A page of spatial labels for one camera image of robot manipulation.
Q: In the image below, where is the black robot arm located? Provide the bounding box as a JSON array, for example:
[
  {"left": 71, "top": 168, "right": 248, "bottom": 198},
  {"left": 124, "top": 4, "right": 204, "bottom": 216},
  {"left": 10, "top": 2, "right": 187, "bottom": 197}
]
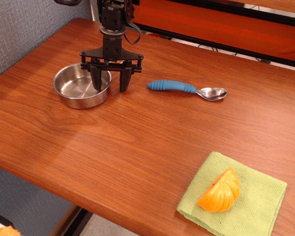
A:
[{"left": 80, "top": 0, "right": 144, "bottom": 92}]

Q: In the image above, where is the orange plastic fruit slice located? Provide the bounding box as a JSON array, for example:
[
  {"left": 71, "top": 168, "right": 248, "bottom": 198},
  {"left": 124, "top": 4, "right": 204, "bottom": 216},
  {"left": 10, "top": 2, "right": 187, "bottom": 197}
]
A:
[{"left": 196, "top": 167, "right": 241, "bottom": 212}]

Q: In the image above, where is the silver steel pan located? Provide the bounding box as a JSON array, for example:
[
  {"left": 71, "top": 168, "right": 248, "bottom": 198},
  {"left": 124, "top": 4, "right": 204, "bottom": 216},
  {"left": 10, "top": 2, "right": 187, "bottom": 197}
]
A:
[{"left": 53, "top": 63, "right": 112, "bottom": 109}]

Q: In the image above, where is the blue handled metal spoon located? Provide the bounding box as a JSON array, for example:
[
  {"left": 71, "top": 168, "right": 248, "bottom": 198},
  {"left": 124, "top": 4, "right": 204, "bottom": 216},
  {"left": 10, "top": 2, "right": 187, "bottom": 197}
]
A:
[{"left": 147, "top": 80, "right": 228, "bottom": 101}]

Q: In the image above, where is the orange object at corner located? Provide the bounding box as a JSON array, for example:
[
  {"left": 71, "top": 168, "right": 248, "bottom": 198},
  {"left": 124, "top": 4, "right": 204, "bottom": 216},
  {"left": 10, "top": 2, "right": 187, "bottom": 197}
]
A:
[{"left": 0, "top": 226, "right": 21, "bottom": 236}]

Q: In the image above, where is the green folded cloth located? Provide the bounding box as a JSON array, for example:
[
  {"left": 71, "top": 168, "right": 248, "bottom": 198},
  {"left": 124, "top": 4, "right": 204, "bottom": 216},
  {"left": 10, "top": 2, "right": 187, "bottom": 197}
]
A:
[{"left": 177, "top": 151, "right": 287, "bottom": 236}]

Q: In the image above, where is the wooden table leg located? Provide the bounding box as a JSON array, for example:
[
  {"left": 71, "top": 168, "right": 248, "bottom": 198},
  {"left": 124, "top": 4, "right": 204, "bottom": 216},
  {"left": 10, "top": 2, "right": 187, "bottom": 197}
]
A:
[{"left": 49, "top": 204, "right": 93, "bottom": 236}]

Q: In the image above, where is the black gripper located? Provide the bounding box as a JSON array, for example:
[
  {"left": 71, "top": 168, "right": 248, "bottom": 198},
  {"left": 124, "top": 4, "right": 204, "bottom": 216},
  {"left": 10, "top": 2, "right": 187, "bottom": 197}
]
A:
[{"left": 80, "top": 34, "right": 144, "bottom": 92}]

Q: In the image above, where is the black braided cable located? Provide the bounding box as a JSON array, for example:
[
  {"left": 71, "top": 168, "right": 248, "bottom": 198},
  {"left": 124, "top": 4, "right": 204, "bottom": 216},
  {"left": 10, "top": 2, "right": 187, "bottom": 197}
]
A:
[{"left": 53, "top": 0, "right": 81, "bottom": 6}]

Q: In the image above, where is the orange panel black frame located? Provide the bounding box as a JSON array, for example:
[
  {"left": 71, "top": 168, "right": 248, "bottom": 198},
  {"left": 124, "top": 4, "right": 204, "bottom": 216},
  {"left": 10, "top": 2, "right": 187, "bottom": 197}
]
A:
[{"left": 134, "top": 0, "right": 295, "bottom": 67}]

